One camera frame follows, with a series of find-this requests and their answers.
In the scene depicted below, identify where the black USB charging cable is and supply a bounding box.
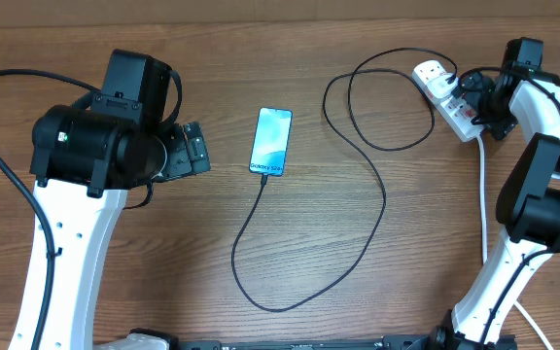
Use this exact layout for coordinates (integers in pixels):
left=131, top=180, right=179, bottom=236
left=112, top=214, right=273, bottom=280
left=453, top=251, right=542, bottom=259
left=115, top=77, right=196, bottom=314
left=230, top=47, right=459, bottom=313

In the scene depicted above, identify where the blue Galaxy S24+ smartphone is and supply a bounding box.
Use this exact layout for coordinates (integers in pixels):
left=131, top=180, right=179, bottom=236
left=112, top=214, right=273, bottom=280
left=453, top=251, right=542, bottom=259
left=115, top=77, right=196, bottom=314
left=249, top=108, right=293, bottom=177

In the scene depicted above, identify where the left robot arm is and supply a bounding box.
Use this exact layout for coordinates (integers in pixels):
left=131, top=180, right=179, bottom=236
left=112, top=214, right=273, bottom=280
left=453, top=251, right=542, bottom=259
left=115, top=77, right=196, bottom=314
left=10, top=50, right=211, bottom=349

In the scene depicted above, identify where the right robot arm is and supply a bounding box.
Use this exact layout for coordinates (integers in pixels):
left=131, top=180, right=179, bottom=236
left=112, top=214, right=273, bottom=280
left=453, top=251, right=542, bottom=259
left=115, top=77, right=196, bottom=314
left=413, top=37, right=560, bottom=349

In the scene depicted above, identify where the white USB charger plug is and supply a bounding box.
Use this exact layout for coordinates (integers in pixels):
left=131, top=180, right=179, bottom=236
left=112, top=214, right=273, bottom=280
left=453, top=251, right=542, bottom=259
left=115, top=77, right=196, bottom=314
left=427, top=73, right=459, bottom=100

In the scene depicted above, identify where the white power strip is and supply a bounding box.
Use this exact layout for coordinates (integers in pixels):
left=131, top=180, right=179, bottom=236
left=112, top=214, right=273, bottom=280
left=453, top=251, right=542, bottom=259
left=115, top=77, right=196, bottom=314
left=412, top=60, right=484, bottom=142

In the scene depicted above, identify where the black right camera cable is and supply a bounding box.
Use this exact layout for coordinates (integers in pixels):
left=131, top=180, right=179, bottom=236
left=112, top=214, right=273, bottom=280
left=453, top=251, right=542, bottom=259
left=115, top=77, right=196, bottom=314
left=469, top=65, right=560, bottom=346

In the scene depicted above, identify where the black camera cable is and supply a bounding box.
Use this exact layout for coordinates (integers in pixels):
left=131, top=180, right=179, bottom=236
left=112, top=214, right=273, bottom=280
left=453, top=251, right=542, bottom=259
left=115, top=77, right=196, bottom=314
left=0, top=68, right=184, bottom=350
left=469, top=65, right=560, bottom=346

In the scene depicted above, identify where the black left camera cable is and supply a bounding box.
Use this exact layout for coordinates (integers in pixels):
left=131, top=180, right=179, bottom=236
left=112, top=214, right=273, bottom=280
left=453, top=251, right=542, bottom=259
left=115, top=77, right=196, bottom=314
left=0, top=68, right=184, bottom=350

